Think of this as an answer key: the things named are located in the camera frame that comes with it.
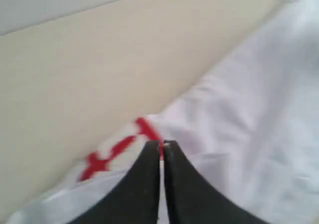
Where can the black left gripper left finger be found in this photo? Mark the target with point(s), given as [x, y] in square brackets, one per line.
[135, 199]

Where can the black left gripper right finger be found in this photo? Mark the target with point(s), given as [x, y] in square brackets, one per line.
[190, 199]

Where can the white t-shirt red lettering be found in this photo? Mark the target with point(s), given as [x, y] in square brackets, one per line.
[251, 125]

